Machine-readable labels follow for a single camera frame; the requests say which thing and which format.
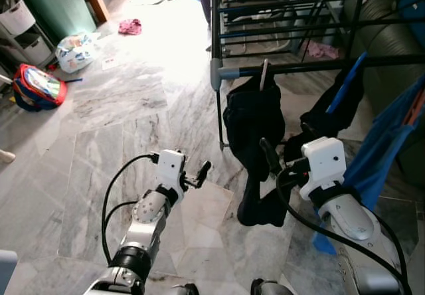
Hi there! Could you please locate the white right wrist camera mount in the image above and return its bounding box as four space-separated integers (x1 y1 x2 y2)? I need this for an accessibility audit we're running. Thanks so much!
299 137 347 201

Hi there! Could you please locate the black shirt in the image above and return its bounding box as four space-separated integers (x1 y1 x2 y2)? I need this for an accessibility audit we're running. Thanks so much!
284 66 365 163

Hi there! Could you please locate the white storage shelf unit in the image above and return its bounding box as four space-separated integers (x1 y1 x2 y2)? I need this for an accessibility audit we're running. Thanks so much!
0 0 57 70

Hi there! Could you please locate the blue garment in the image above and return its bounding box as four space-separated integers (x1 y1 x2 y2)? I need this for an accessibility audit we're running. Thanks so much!
312 76 425 256

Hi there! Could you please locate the brown wooden frame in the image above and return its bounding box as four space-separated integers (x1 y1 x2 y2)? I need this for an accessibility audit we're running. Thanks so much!
78 0 110 25

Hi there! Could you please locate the orange hanger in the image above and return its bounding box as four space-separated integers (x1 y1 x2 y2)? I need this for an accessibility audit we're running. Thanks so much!
405 86 425 126

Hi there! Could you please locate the beige hanger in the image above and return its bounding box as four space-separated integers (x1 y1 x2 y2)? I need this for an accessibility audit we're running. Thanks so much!
259 58 270 91

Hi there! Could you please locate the red blue backpack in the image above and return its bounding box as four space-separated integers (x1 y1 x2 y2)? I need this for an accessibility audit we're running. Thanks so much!
12 62 68 113

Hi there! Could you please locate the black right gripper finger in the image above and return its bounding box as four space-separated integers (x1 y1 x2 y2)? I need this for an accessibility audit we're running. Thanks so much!
261 138 285 177

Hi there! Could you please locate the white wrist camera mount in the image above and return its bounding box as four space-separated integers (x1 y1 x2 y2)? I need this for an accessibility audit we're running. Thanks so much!
299 137 347 201
155 149 187 188

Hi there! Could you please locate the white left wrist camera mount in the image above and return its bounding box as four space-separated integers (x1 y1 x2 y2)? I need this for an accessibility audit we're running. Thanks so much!
155 149 187 188

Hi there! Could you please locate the robot right leg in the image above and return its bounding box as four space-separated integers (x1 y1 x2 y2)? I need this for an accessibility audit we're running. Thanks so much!
250 278 294 295

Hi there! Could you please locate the pink cloth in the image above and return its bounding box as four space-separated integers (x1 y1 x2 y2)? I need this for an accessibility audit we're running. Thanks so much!
118 18 143 37

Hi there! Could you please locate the long black garment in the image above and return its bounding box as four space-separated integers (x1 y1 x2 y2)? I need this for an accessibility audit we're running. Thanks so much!
222 76 286 228

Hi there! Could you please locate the green cabinet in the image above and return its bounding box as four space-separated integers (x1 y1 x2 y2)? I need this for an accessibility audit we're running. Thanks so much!
17 0 100 43

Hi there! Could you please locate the white printed plastic bag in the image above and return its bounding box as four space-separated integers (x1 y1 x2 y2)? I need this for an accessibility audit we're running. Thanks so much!
55 33 100 74

